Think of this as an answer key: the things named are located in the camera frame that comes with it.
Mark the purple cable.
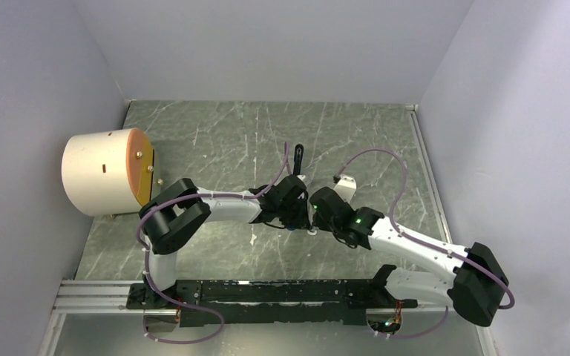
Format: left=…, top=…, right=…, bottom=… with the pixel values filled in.
left=336, top=148, right=516, bottom=340
left=134, top=142, right=293, bottom=315

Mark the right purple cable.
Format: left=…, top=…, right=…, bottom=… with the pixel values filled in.
left=336, top=148, right=516, bottom=340

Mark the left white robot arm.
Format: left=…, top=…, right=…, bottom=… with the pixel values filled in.
left=138, top=174, right=311, bottom=309

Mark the blue stapler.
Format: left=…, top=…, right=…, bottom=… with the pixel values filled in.
left=293, top=144, right=307, bottom=229

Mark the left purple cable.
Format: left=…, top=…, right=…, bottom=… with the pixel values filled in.
left=134, top=142, right=293, bottom=315

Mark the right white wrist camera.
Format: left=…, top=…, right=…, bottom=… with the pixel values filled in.
left=333, top=174, right=357, bottom=203

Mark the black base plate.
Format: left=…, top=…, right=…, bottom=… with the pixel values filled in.
left=125, top=279, right=418, bottom=327

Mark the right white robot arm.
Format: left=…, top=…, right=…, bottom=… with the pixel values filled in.
left=309, top=187, right=509, bottom=327

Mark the cream cylindrical drum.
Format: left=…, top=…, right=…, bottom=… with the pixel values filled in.
left=61, top=128, right=164, bottom=217

